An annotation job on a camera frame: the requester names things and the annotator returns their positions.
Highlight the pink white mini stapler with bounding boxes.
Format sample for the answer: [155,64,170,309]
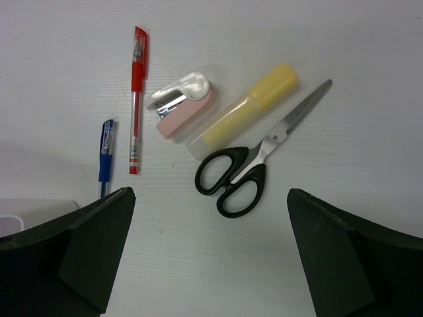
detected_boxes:
[144,72,215,139]

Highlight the black handled scissors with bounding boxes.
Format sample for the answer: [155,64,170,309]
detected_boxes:
[194,79,333,219]

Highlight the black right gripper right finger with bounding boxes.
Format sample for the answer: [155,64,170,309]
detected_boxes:
[287,189,422,316]

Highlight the white divided organizer right box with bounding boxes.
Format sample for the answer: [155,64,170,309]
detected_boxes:
[0,198,78,238]

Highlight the blue gel pen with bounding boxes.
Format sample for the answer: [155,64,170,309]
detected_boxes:
[98,119,115,199]

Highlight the yellow highlighter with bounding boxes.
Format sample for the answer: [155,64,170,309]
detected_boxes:
[186,63,298,160]

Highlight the red gel pen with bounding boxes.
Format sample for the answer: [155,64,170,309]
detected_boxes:
[129,26,148,175]

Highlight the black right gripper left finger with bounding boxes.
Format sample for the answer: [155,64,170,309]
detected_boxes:
[1,187,135,316]

